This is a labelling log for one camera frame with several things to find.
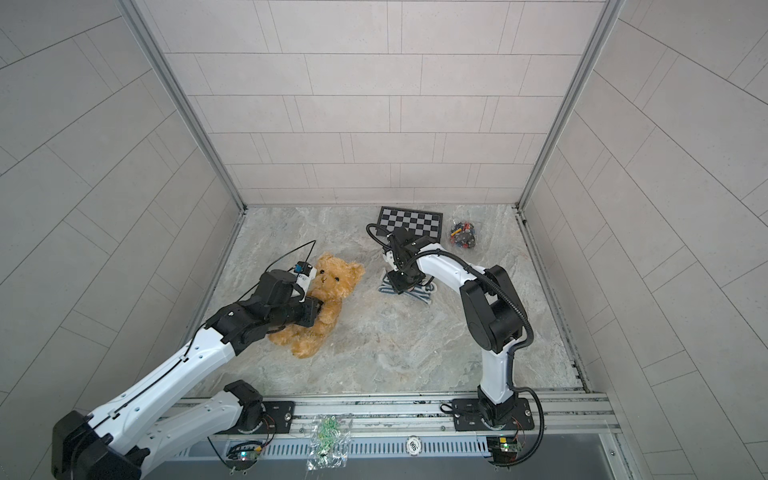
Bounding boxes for blue white striped sweater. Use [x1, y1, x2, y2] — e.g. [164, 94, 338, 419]
[378, 276, 437, 305]

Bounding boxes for brown teddy bear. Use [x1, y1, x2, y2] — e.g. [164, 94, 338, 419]
[267, 253, 366, 360]

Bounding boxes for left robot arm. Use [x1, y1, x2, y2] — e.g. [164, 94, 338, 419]
[51, 262, 322, 479]

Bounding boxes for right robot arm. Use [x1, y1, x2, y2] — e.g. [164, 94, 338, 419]
[381, 227, 534, 430]

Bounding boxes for black white chessboard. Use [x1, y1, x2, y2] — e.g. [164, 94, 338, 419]
[377, 206, 443, 243]

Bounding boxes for bag of colourful small parts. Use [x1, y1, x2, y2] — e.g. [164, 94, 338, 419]
[449, 221, 477, 249]

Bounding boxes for clear bag with green parts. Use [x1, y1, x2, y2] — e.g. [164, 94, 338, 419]
[307, 415, 353, 471]

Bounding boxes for left circuit board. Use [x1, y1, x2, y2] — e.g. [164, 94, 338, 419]
[226, 440, 265, 472]

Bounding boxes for circuit board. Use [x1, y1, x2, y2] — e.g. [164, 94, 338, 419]
[226, 440, 265, 472]
[486, 436, 521, 467]

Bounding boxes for round white sticker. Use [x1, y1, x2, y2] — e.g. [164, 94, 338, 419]
[405, 435, 423, 457]

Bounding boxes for right circuit board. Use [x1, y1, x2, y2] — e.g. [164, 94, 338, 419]
[486, 436, 521, 467]

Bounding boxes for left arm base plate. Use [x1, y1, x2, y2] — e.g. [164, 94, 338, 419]
[216, 401, 296, 435]

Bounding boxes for aluminium mounting rail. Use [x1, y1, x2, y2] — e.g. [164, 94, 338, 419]
[116, 392, 622, 444]

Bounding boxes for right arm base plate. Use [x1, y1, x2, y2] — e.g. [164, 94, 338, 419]
[441, 397, 535, 432]

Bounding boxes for black corrugated cable hose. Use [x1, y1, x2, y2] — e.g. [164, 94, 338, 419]
[365, 221, 546, 468]

